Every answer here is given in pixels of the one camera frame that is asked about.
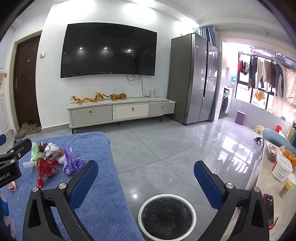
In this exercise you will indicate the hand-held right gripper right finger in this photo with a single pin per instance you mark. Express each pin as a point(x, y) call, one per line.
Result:
point(205, 183)

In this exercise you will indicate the grey slippers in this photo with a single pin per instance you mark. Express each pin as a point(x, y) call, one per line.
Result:
point(19, 136)

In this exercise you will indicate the golden tiger figurine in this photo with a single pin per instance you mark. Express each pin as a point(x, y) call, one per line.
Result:
point(118, 96)

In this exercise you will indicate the white power strip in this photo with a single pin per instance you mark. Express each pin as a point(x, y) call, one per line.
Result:
point(152, 92)

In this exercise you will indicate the marble dining table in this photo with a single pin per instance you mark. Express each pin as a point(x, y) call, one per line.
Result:
point(261, 183)

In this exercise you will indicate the blue fluffy blanket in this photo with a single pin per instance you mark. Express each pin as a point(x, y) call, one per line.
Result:
point(104, 208)

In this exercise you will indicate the white round bin black liner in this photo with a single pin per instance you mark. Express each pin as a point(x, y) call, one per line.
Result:
point(166, 217)

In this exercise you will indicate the golden dragon figurine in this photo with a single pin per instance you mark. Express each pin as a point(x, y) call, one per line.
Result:
point(85, 99)

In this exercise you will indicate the wall light switch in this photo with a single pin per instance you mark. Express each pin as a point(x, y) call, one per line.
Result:
point(42, 54)

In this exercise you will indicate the tan shoes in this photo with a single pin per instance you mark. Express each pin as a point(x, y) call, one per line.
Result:
point(29, 128)

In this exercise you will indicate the clear food container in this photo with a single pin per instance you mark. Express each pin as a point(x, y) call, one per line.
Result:
point(272, 151)

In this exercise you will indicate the blue curtain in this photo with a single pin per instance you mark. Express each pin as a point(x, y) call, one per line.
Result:
point(208, 34)

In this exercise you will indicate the wall-mounted black television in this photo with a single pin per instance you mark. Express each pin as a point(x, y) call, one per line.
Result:
point(108, 49)

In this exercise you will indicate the hanging printed sheet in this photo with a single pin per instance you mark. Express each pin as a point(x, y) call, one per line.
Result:
point(286, 92)

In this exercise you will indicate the small red snack packet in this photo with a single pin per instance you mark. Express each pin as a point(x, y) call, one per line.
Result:
point(12, 186)

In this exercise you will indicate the blue chair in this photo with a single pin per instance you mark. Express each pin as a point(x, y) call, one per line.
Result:
point(270, 135)

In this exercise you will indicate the yellow cloth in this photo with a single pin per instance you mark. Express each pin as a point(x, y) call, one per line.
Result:
point(259, 129)

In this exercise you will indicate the black box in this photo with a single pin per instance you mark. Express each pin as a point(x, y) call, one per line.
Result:
point(268, 208)

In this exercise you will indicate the red plastic stool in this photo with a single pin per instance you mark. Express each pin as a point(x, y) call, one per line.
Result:
point(278, 129)

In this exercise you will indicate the pile of oranges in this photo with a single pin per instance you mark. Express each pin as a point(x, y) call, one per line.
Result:
point(288, 154)

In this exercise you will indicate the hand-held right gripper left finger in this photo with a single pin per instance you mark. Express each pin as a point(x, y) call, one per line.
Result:
point(85, 183)

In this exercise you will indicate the grey double-door refrigerator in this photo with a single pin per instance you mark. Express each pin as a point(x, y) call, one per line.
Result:
point(187, 78)

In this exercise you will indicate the white low television cabinet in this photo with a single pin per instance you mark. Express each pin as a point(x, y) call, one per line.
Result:
point(120, 111)

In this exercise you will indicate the white washing machine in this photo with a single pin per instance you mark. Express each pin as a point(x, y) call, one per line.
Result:
point(227, 103)

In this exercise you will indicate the black toy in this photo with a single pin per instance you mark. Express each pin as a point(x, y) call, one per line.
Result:
point(257, 140)

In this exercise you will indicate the pale green plastic bag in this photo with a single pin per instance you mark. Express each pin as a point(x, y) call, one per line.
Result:
point(35, 153)

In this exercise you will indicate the purple plastic bag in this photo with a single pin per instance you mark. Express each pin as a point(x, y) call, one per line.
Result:
point(72, 163)

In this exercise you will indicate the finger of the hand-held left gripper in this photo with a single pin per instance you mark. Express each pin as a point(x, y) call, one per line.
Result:
point(22, 147)
point(2, 139)

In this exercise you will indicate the dark brown door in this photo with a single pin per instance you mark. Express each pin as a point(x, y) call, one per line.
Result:
point(26, 83)

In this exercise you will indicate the yellow-lidded jar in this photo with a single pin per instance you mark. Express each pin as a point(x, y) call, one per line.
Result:
point(285, 188)

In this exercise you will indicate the person's left hand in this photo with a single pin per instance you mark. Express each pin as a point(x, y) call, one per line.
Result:
point(3, 206)

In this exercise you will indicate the white plastic basket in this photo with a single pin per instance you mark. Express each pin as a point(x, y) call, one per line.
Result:
point(282, 169)

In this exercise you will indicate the row of hanging clothes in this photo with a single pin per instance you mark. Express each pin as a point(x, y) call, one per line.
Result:
point(266, 71)

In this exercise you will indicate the large red snack wrapper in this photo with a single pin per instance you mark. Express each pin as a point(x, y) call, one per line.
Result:
point(44, 171)

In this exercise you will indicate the purple stool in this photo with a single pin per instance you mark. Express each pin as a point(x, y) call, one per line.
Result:
point(241, 118)

